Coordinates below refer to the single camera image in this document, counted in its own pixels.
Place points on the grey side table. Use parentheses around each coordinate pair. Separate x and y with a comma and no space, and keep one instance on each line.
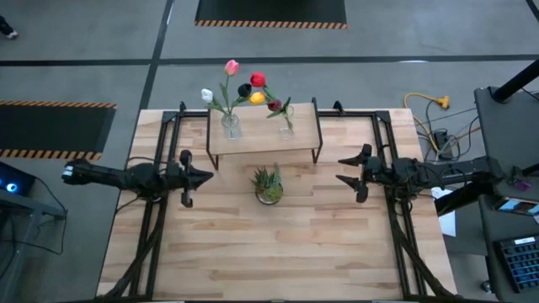
(29,206)

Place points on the black metal table frame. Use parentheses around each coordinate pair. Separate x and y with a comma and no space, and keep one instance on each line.
(382,115)

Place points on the dark maroon tulip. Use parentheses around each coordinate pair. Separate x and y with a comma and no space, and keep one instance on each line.
(274,105)

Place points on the black desk stand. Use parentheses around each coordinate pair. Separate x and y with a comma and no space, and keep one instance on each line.
(516,172)

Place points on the pink tulip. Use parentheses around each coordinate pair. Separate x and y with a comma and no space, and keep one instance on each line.
(231,67)

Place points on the white paper sheet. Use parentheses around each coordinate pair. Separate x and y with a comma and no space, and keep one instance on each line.
(448,225)

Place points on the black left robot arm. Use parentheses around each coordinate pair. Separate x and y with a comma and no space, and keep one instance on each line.
(126,179)

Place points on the wooden shelf with black legs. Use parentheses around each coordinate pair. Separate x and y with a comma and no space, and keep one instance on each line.
(261,139)

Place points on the black pole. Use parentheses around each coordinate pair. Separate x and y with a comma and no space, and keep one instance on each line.
(518,82)

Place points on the clear glass vase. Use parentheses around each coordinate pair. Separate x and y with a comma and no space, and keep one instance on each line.
(286,132)
(231,128)

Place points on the colourful phone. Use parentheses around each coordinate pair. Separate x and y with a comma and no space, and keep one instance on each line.
(518,206)

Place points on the person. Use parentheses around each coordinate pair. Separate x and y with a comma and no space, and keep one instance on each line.
(7,30)

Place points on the black power strip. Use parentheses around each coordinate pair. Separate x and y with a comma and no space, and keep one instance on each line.
(442,141)

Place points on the small purple object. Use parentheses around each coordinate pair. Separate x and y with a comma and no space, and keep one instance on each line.
(522,184)

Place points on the backlit keyboard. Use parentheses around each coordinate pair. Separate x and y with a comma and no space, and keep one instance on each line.
(522,265)

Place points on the computer with blue light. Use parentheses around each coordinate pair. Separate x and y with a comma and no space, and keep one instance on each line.
(17,177)

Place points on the yellow orange tulip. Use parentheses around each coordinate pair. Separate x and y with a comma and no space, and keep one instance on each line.
(257,98)

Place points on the dark grey table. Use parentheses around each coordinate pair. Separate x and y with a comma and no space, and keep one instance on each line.
(492,261)

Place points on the grey desk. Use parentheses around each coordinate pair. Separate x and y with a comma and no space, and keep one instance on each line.
(505,126)

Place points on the black tulip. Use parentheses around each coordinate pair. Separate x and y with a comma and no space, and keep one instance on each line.
(244,89)

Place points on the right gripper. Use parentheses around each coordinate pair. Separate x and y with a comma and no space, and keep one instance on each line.
(377,171)

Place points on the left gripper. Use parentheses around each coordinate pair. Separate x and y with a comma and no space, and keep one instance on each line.
(179,179)

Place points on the red tulip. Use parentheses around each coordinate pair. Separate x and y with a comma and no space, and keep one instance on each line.
(257,79)

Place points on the succulent plant in black pot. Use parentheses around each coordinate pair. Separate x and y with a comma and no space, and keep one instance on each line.
(269,191)

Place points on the black mat with hazard stripe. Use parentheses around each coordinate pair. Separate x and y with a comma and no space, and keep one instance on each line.
(50,130)
(269,10)

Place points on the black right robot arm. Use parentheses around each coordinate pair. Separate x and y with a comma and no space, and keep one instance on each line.
(438,174)

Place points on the black round caster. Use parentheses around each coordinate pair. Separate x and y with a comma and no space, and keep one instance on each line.
(487,286)

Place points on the white tulip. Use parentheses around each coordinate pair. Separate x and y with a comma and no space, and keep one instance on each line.
(206,95)

